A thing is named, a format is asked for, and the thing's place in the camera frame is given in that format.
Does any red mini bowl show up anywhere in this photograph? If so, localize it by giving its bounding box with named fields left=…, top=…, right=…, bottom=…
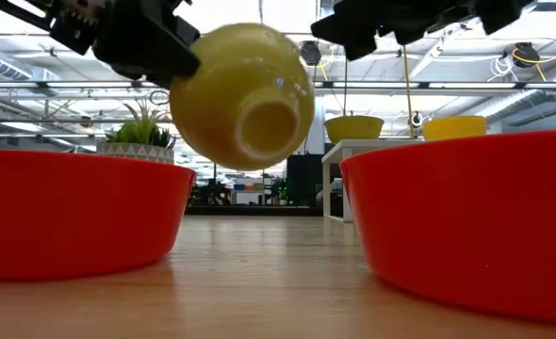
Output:
left=0, top=148, right=198, bottom=283
left=339, top=129, right=556, bottom=328

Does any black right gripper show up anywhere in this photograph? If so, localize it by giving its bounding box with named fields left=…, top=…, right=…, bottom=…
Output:
left=310, top=0, right=537, bottom=63

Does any yellow mini bowl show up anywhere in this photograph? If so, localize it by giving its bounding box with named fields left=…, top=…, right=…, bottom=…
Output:
left=169, top=22, right=317, bottom=172
left=323, top=115, right=385, bottom=146
left=421, top=115, right=489, bottom=142

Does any distant shelf with bins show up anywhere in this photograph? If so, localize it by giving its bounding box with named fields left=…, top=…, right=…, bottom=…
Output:
left=190, top=176, right=288, bottom=208

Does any succulent in patterned grey pot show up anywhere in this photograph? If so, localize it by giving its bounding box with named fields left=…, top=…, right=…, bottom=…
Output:
left=96, top=98, right=178, bottom=166

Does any black cabinet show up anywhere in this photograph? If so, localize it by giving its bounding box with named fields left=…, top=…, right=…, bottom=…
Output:
left=286, top=153, right=327, bottom=208

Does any yellow hanging cable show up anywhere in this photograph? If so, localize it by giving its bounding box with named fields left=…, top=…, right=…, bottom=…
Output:
left=401, top=44, right=417, bottom=141

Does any long ceiling light bar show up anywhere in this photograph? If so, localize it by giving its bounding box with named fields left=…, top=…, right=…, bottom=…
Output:
left=0, top=79, right=556, bottom=92

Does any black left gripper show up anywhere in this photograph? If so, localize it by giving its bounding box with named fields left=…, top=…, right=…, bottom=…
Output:
left=0, top=0, right=203, bottom=91

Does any white perforated metal riser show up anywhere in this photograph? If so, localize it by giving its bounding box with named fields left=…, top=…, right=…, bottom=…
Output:
left=320, top=137, right=425, bottom=224

